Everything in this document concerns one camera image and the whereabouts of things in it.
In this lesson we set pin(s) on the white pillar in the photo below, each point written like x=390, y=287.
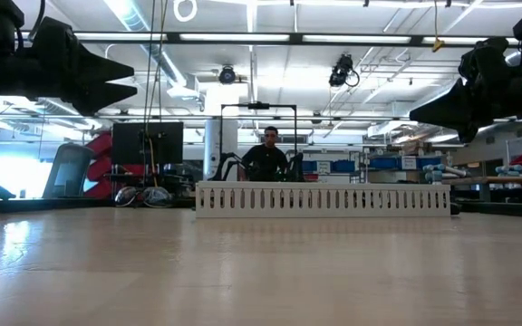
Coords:
x=210, y=149

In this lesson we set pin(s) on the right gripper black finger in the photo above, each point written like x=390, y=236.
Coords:
x=469, y=99
x=469, y=133

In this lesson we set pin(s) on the white storage shelf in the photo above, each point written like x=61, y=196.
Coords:
x=364, y=169

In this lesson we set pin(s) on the pale blue roll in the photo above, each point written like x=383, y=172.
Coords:
x=515, y=171

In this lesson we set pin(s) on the pale blue rolls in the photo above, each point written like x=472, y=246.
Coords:
x=435, y=174

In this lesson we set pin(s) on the clear safety glasses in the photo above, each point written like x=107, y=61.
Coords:
x=143, y=197

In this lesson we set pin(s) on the person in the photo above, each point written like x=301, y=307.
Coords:
x=265, y=158

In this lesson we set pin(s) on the black overhead frame beam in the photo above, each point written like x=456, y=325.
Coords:
x=297, y=38

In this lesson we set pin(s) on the yellow hanging hook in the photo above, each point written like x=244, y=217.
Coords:
x=438, y=45

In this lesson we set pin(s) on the black round ceiling camera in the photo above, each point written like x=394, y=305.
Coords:
x=227, y=75

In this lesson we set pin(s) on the grey office chair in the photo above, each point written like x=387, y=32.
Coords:
x=68, y=172

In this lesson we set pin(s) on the red machine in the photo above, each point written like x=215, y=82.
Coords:
x=102, y=167

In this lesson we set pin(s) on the blue storage bin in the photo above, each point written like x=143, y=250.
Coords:
x=429, y=162
x=344, y=166
x=384, y=163
x=310, y=166

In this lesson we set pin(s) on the black monitor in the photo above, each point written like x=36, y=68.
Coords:
x=129, y=145

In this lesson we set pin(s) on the wooden workbench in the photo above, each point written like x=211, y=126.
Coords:
x=505, y=179

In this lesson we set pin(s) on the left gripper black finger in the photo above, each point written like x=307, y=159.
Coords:
x=75, y=59
x=102, y=97

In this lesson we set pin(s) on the black overhead camera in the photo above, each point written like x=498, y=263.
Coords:
x=342, y=68

